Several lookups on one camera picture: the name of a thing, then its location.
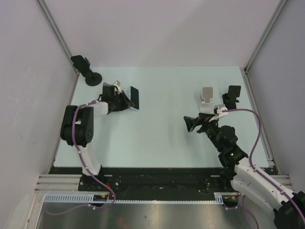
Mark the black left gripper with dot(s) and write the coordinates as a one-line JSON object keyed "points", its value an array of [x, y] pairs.
{"points": [[127, 103]]}

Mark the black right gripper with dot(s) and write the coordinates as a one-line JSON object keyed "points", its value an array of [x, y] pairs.
{"points": [[191, 122]]}

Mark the black round-base phone stand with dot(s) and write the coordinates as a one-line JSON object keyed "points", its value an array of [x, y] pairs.
{"points": [[91, 78]]}

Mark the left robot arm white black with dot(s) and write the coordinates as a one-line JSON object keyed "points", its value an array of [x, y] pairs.
{"points": [[77, 127]]}

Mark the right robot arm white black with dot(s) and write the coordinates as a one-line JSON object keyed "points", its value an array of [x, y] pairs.
{"points": [[284, 205]]}

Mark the white phone stand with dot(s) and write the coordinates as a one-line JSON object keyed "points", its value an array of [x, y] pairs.
{"points": [[206, 100]]}

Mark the black folding phone stand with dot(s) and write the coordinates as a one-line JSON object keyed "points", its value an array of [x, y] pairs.
{"points": [[230, 98]]}

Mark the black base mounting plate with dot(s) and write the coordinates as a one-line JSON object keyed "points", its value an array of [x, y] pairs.
{"points": [[166, 183]]}

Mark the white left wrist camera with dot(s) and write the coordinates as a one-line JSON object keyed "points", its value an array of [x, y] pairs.
{"points": [[117, 89]]}

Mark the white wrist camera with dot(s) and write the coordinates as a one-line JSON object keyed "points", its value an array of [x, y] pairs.
{"points": [[117, 89], [220, 111]]}

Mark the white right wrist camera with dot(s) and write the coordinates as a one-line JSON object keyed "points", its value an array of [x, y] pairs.
{"points": [[220, 111]]}

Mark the white slotted cable duct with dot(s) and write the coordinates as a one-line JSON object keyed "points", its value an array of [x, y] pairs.
{"points": [[215, 198]]}

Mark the aluminium rail right side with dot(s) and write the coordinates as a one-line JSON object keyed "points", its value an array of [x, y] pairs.
{"points": [[272, 166]]}

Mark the aluminium corner post left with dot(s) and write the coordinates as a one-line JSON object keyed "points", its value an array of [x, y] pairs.
{"points": [[56, 31]]}

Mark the aluminium corner post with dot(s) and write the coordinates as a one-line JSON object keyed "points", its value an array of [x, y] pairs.
{"points": [[56, 31], [274, 18]]}

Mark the aluminium corner post right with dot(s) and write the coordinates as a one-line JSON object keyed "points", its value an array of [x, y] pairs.
{"points": [[274, 18]]}

